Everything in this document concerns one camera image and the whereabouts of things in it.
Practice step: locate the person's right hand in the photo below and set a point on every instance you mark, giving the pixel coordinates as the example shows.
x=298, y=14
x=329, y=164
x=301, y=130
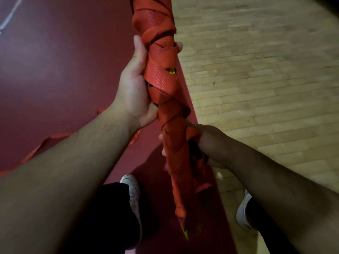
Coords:
x=214, y=148

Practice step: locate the person's left hand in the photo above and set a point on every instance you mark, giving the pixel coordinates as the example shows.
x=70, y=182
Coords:
x=132, y=97

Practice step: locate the person's left forearm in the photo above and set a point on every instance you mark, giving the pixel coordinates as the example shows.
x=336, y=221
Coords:
x=58, y=182

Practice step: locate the person's right forearm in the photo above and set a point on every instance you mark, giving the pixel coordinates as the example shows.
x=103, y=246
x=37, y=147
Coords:
x=286, y=198

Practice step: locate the white right shoe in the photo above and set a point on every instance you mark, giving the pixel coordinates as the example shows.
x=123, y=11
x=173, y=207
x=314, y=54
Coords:
x=242, y=211

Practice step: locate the white shoe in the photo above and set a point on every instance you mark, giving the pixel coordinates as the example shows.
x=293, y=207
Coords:
x=242, y=211
x=132, y=187

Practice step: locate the white left shoe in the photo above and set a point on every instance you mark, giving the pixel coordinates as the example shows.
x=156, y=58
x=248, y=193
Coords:
x=132, y=187

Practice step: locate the black right trouser leg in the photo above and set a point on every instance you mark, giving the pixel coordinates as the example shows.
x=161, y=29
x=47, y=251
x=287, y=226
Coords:
x=270, y=232

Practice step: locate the black trouser leg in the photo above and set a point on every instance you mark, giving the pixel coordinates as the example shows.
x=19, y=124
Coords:
x=106, y=222
x=270, y=232

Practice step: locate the black left trouser leg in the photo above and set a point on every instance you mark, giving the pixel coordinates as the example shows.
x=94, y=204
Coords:
x=106, y=222

